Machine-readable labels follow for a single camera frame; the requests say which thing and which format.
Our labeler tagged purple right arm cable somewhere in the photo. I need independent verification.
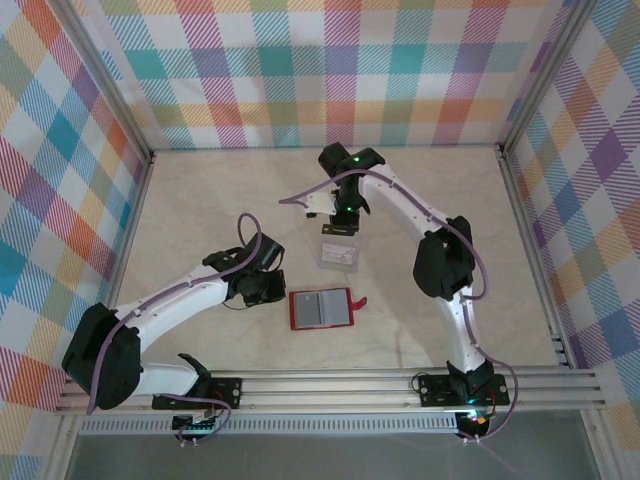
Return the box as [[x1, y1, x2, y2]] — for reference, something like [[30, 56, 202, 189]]
[[277, 169, 521, 444]]

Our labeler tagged grey slotted cable duct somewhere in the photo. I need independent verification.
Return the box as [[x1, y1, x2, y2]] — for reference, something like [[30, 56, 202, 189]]
[[79, 418, 459, 435]]

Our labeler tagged aluminium mounting rail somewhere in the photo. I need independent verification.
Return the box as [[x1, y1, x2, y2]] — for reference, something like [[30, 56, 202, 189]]
[[54, 368, 606, 416]]

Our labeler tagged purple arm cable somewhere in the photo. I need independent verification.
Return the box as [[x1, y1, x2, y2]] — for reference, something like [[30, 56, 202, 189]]
[[277, 169, 521, 444], [86, 213, 264, 448]]

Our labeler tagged white card with pink pattern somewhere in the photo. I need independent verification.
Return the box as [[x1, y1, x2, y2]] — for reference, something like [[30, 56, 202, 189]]
[[322, 241, 357, 266]]

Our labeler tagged red leather card holder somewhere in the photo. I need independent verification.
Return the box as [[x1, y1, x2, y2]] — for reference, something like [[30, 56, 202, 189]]
[[288, 287, 369, 332]]

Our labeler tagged aluminium side rail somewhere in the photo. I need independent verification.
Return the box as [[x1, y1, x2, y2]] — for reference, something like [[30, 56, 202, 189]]
[[497, 147, 574, 370], [87, 152, 157, 375]]

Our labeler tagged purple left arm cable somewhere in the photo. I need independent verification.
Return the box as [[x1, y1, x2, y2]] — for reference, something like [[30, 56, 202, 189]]
[[86, 213, 264, 448]]

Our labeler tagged aluminium frame post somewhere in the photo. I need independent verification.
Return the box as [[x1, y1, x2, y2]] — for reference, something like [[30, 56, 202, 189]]
[[499, 0, 596, 154], [58, 0, 156, 159]]

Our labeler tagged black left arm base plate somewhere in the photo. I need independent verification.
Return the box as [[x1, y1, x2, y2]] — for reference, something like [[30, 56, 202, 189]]
[[152, 377, 244, 412]]

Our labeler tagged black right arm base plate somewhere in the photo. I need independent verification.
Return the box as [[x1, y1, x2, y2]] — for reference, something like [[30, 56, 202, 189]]
[[418, 374, 511, 407]]

